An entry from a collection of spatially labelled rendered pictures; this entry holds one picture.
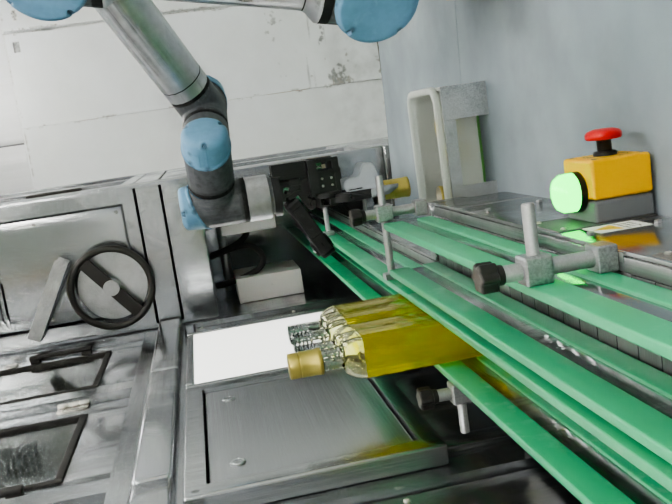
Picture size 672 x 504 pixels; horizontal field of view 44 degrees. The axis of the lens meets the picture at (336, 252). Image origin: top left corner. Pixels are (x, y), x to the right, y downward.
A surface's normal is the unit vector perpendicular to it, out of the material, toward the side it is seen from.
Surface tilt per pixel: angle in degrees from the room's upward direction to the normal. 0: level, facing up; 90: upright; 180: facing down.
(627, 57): 0
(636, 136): 0
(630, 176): 90
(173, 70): 104
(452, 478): 90
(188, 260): 90
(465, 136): 90
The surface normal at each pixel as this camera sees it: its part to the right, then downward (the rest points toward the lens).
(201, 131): 0.00, -0.69
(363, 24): 0.27, 0.72
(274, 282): 0.17, 0.13
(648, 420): -0.15, -0.98
